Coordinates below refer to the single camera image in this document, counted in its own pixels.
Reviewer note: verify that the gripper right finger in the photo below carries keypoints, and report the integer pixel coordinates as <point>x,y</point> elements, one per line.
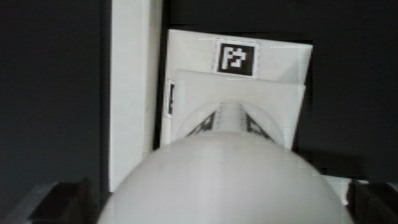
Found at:
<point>371,203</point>

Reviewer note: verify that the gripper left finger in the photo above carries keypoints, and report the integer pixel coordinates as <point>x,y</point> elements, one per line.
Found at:
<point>57,204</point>

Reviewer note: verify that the white lamp bulb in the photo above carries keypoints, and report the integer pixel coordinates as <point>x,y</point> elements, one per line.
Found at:
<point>222,178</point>

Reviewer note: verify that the white lamp base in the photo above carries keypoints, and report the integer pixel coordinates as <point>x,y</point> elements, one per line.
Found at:
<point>227,68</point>

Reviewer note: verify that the white U-shaped fence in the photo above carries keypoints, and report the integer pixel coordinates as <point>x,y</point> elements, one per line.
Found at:
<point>133,80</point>

